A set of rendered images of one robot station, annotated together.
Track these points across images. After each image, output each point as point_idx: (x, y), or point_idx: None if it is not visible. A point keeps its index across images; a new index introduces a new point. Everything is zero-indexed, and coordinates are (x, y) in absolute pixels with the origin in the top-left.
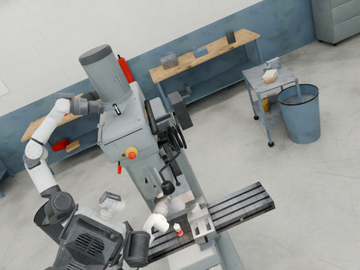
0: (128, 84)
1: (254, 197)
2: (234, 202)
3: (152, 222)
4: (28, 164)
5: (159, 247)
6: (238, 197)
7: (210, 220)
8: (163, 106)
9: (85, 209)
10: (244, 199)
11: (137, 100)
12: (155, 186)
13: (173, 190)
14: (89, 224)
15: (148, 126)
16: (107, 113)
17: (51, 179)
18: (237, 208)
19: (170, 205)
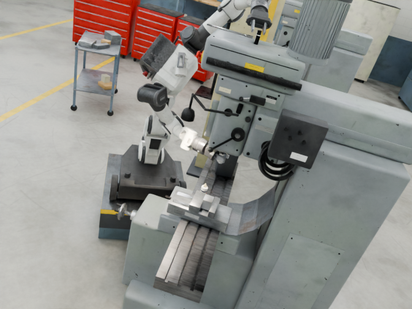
0: (307, 48)
1: (181, 267)
2: (194, 249)
3: (186, 129)
4: (219, 5)
5: (202, 181)
6: (198, 257)
7: (184, 207)
8: (385, 183)
9: (187, 54)
10: (190, 259)
11: (269, 54)
12: (208, 120)
13: (181, 116)
14: (164, 46)
15: (213, 51)
16: (271, 45)
17: (208, 23)
18: (184, 245)
19: (250, 211)
